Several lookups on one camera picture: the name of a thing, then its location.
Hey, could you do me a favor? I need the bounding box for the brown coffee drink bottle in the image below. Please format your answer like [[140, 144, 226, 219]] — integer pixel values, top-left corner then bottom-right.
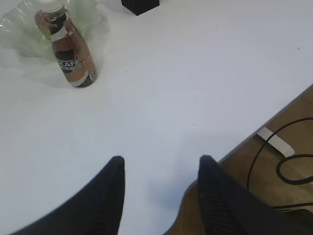
[[35, 0, 97, 88]]

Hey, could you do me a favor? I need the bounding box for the white table leg foot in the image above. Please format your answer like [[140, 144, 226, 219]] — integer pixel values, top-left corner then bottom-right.
[[257, 127, 295, 157]]

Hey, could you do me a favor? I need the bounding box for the thick black floor cable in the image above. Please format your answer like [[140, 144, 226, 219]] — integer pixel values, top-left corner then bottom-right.
[[276, 154, 313, 185]]

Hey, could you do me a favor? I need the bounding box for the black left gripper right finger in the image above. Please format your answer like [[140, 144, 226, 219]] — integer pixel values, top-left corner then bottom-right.
[[198, 155, 313, 235]]

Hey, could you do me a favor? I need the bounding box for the thin black floor cable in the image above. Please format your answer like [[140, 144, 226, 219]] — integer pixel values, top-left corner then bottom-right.
[[246, 117, 313, 194]]

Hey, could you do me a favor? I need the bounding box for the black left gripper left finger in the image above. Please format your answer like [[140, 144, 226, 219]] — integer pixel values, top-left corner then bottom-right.
[[15, 156, 125, 235]]

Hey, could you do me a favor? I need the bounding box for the black mesh pen holder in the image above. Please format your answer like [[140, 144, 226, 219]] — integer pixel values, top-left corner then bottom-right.
[[121, 0, 159, 16]]

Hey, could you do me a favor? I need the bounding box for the green wavy glass plate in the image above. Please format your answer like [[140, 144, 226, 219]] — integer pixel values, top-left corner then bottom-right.
[[0, 0, 105, 60]]

